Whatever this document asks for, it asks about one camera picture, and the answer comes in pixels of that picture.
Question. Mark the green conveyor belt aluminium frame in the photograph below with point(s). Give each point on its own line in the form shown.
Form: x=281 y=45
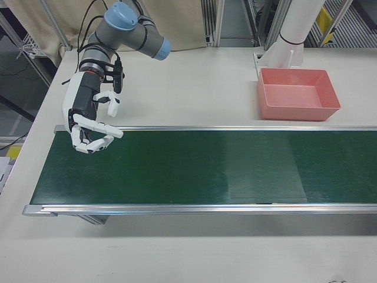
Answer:
x=176 y=168

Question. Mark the white column stand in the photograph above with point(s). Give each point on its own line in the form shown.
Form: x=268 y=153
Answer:
x=297 y=23

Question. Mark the slanted aluminium frame post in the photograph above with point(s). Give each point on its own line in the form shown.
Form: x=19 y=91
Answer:
x=57 y=23

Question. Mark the grey slatted rack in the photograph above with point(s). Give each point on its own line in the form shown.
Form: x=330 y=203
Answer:
x=353 y=29

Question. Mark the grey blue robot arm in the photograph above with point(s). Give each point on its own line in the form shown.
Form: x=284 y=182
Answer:
x=129 y=35

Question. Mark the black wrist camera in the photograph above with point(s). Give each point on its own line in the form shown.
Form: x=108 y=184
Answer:
x=118 y=79

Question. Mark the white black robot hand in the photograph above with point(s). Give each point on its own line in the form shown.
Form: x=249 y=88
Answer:
x=84 y=97

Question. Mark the pink plastic box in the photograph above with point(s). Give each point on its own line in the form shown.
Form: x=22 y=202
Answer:
x=294 y=112

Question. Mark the beige curtain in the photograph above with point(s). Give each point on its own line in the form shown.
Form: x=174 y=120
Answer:
x=176 y=20

